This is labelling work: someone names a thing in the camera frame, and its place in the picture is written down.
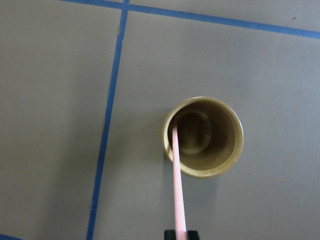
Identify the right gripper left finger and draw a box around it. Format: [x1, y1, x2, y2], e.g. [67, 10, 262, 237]
[164, 229, 177, 240]

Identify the pink chopstick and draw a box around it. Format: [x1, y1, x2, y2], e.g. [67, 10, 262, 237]
[172, 120, 188, 240]

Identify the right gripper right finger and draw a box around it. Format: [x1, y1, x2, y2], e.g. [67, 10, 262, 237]
[187, 230, 200, 240]

